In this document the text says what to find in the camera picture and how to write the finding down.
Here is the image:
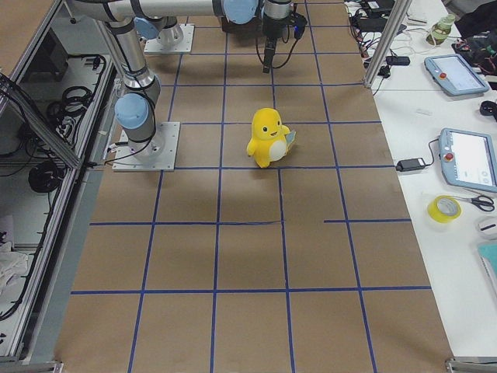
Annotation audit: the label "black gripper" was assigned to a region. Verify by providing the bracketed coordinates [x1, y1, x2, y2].
[262, 15, 290, 74]

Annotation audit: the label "black scissors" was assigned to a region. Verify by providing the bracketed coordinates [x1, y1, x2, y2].
[453, 194, 495, 212]

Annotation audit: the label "yellow tape roll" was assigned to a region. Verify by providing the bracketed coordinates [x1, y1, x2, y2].
[427, 195, 462, 224]

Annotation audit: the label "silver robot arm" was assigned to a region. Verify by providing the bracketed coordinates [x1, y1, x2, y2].
[75, 0, 308, 100]
[134, 16, 284, 73]

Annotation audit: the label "yellow plush dinosaur toy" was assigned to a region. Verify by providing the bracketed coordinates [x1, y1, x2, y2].
[246, 108, 296, 169]

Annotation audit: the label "green drink bottle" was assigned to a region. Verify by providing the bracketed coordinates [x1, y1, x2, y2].
[426, 14, 456, 46]

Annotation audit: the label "aluminium frame post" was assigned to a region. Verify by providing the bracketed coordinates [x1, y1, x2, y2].
[363, 0, 412, 88]

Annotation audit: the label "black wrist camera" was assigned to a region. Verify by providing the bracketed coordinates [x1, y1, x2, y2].
[289, 12, 308, 40]

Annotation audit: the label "black power adapter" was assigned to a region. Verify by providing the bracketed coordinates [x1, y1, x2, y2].
[395, 158, 427, 173]

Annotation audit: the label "blue teach pendant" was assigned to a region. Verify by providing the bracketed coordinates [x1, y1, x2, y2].
[438, 127, 496, 193]
[424, 54, 490, 96]

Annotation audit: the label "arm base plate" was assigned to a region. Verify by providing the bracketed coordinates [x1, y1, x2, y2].
[112, 122, 180, 172]
[144, 23, 195, 54]

